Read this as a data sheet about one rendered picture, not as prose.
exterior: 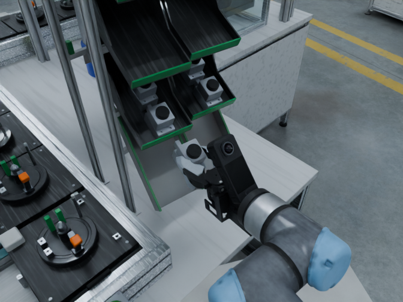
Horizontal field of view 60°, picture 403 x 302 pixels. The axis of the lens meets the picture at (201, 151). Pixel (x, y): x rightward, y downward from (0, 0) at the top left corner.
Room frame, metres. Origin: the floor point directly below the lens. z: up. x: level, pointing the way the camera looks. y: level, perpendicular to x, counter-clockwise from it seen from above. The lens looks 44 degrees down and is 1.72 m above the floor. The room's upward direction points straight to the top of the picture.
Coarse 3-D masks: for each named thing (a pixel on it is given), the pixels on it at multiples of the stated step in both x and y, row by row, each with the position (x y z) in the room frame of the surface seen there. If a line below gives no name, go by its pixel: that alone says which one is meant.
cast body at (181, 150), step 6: (174, 144) 0.56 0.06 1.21; (180, 144) 0.55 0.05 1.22; (186, 144) 0.52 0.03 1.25; (192, 144) 0.51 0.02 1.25; (198, 144) 0.52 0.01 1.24; (174, 150) 0.52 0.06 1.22; (180, 150) 0.50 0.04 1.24; (186, 150) 0.50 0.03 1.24; (192, 150) 0.50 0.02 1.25; (198, 150) 0.50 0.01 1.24; (174, 156) 0.52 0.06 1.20; (186, 156) 0.49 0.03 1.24; (192, 156) 0.49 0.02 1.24; (198, 156) 0.49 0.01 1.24; (204, 156) 0.50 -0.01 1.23; (198, 162) 0.50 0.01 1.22; (204, 168) 0.50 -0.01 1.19
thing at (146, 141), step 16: (112, 64) 0.76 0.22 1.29; (112, 80) 0.65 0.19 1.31; (160, 80) 0.74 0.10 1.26; (112, 96) 0.66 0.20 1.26; (128, 96) 0.68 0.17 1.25; (160, 96) 0.70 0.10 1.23; (128, 112) 0.64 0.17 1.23; (144, 112) 0.65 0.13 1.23; (176, 112) 0.67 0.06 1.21; (144, 128) 0.61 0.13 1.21; (176, 128) 0.63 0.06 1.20; (144, 144) 0.56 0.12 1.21
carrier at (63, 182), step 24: (24, 144) 0.71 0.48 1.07; (0, 168) 0.71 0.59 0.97; (24, 168) 0.69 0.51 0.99; (48, 168) 0.71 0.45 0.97; (0, 192) 0.60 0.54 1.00; (24, 192) 0.61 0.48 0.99; (48, 192) 0.62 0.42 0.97; (72, 192) 0.62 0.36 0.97; (0, 216) 0.54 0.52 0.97; (24, 216) 0.54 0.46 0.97
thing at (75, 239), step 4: (68, 232) 0.43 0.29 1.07; (72, 232) 0.43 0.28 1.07; (68, 236) 0.42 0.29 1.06; (72, 236) 0.42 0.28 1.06; (76, 236) 0.42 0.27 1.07; (72, 240) 0.41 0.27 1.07; (76, 240) 0.41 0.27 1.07; (80, 240) 0.41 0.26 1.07; (76, 244) 0.40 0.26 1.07; (80, 244) 0.42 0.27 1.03; (76, 248) 0.41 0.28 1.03; (80, 248) 0.43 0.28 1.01
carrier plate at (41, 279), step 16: (80, 192) 0.62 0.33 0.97; (64, 208) 0.57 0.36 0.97; (80, 208) 0.57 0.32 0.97; (96, 208) 0.57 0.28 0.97; (32, 224) 0.52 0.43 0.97; (96, 224) 0.52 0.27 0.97; (112, 224) 0.52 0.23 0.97; (32, 240) 0.47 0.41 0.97; (112, 240) 0.47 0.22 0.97; (128, 240) 0.47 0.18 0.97; (16, 256) 0.43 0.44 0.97; (32, 256) 0.43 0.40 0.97; (96, 256) 0.43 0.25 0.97; (112, 256) 0.43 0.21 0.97; (32, 272) 0.39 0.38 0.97; (48, 272) 0.39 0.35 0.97; (64, 272) 0.39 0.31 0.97; (80, 272) 0.39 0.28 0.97; (96, 272) 0.39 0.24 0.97; (32, 288) 0.35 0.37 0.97; (48, 288) 0.35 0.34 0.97; (64, 288) 0.35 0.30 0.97; (80, 288) 0.35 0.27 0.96
